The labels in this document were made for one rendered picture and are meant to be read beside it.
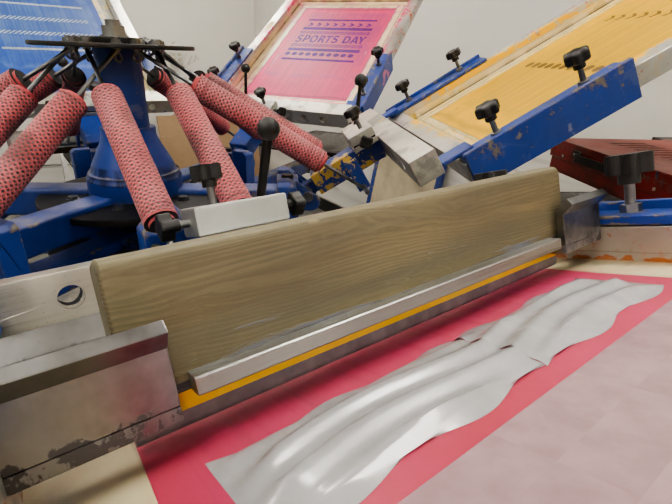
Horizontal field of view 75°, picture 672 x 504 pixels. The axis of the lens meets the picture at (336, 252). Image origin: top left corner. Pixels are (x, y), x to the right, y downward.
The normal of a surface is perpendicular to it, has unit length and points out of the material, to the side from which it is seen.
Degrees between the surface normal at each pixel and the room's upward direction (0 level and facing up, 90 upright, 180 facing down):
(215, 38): 90
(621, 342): 19
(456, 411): 23
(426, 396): 13
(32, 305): 71
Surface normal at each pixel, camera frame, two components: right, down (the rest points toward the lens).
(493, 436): -0.16, -0.98
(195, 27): 0.60, 0.35
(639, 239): -0.80, 0.21
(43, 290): 0.57, 0.04
